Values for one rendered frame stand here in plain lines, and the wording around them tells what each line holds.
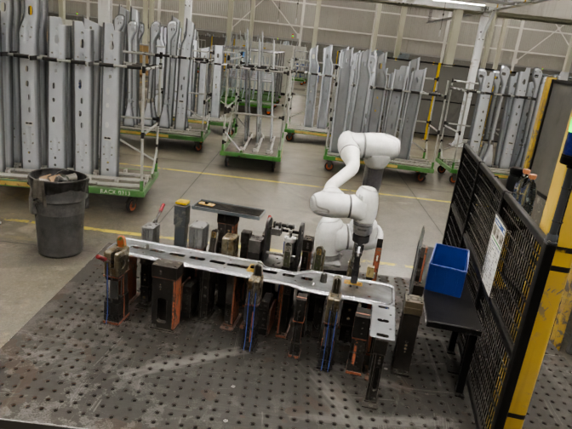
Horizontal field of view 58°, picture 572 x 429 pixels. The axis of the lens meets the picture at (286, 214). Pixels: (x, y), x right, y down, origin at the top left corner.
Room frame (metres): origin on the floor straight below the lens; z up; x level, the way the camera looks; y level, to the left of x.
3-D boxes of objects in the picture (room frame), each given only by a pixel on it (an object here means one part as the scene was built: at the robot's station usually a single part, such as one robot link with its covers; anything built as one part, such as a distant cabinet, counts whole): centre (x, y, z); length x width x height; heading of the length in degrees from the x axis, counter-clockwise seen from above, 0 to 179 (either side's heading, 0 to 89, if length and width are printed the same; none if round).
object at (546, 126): (4.09, -2.13, 1.00); 1.34 x 0.14 x 2.00; 0
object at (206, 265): (2.24, 0.15, 1.00); 1.38 x 0.22 x 0.02; 81
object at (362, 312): (1.97, -0.37, 0.84); 0.11 x 0.10 x 0.28; 171
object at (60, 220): (4.36, 2.02, 0.36); 0.54 x 0.50 x 0.73; 0
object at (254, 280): (2.06, 0.10, 0.87); 0.12 x 0.09 x 0.35; 171
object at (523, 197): (2.06, -0.97, 1.53); 0.06 x 0.06 x 0.20
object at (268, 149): (9.20, 0.69, 0.88); 1.91 x 1.00 x 1.76; 1
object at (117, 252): (2.15, 0.74, 0.88); 0.15 x 0.11 x 0.36; 171
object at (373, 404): (1.77, -0.42, 0.84); 0.11 x 0.06 x 0.29; 171
